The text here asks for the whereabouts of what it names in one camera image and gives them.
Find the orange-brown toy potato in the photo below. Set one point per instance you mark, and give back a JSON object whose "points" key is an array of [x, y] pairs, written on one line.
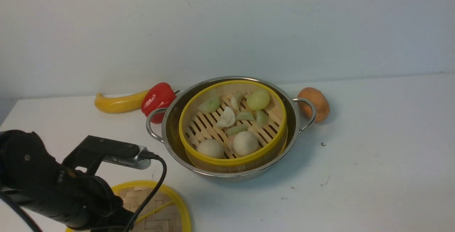
{"points": [[319, 101]]}

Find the red toy bell pepper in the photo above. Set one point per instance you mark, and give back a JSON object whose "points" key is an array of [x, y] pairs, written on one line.
{"points": [[159, 96]]}

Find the stainless steel two-handled pot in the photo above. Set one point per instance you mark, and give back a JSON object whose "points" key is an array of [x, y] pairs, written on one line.
{"points": [[162, 125]]}

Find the yellow toy banana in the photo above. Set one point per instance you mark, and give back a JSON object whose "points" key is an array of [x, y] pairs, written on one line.
{"points": [[119, 104]]}

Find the white round bun right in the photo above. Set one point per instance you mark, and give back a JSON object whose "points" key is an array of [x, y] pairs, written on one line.
{"points": [[245, 143]]}

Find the yellow-rimmed woven steamer lid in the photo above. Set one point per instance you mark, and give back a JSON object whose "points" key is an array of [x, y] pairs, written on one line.
{"points": [[166, 212]]}

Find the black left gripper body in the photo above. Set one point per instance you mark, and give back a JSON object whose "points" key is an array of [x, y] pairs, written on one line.
{"points": [[78, 201]]}

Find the green dumpling back left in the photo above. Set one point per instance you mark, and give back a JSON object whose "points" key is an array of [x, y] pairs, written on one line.
{"points": [[210, 105]]}

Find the green dumpling front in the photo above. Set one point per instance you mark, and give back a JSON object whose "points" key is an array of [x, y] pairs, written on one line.
{"points": [[236, 129]]}

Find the green dumpling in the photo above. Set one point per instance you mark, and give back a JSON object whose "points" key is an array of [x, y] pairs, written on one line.
{"points": [[262, 118], [245, 115], [236, 129], [210, 105]]}

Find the white round bun left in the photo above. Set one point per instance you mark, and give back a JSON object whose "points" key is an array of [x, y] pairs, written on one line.
{"points": [[211, 148]]}

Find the white round bun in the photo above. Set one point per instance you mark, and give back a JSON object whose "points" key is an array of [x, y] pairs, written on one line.
{"points": [[211, 148], [245, 143]]}

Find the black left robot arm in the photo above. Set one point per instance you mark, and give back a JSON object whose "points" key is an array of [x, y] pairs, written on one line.
{"points": [[23, 156]]}

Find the green dumpling right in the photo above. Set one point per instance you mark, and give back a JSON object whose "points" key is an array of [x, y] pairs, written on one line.
{"points": [[262, 118]]}

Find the green dumpling centre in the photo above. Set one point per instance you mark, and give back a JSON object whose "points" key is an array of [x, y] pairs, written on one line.
{"points": [[245, 115]]}

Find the white dumpling back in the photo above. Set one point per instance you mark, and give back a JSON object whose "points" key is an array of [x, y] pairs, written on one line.
{"points": [[235, 101]]}

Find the yellow-rimmed bamboo steamer basket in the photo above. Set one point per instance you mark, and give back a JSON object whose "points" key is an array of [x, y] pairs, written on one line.
{"points": [[194, 127]]}

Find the pink dumpling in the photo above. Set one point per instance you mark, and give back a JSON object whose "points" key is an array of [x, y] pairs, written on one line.
{"points": [[230, 143]]}

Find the yellow-green round bun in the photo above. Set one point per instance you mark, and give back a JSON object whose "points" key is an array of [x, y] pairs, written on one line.
{"points": [[258, 99]]}

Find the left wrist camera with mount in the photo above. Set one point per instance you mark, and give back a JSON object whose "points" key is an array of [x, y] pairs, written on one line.
{"points": [[93, 150]]}

